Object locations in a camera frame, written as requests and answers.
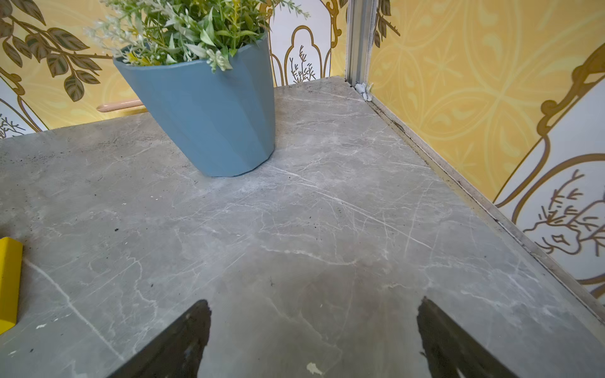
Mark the yellow wooden block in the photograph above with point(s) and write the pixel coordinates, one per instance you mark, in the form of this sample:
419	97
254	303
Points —
10	267

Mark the green artificial plant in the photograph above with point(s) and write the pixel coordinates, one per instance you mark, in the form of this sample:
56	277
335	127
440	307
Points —
165	33

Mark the aluminium frame corner post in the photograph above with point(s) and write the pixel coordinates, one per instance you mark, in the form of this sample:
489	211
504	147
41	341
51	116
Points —
361	20

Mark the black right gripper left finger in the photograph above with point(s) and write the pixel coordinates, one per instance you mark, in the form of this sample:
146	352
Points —
175	352

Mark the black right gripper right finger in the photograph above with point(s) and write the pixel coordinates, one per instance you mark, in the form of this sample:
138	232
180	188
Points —
451	351

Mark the blue flower pot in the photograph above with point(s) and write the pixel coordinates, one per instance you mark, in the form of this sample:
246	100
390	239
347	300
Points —
223	122

